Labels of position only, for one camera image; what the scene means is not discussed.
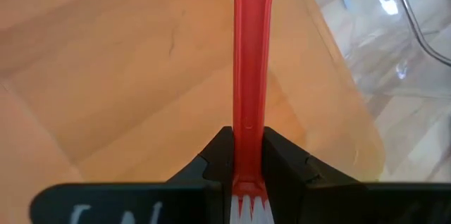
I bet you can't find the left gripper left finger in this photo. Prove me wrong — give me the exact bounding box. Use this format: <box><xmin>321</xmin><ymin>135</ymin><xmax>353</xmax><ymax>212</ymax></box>
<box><xmin>30</xmin><ymin>126</ymin><xmax>234</xmax><ymax>224</ymax></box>

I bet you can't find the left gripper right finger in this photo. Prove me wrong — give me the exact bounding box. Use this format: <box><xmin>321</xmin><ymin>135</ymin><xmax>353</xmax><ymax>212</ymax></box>
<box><xmin>262</xmin><ymin>126</ymin><xmax>451</xmax><ymax>224</ymax></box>

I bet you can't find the red dish brush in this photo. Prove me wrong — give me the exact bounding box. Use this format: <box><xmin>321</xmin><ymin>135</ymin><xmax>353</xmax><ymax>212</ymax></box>
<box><xmin>227</xmin><ymin>0</ymin><xmax>282</xmax><ymax>224</ymax></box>

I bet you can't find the orange translucent plastic bin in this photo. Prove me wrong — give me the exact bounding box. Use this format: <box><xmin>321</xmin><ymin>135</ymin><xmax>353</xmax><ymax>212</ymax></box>
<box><xmin>0</xmin><ymin>0</ymin><xmax>387</xmax><ymax>224</ymax></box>

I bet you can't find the clear plastic bin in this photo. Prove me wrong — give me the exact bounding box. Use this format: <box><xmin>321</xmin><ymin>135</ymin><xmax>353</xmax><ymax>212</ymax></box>
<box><xmin>299</xmin><ymin>0</ymin><xmax>451</xmax><ymax>182</ymax></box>

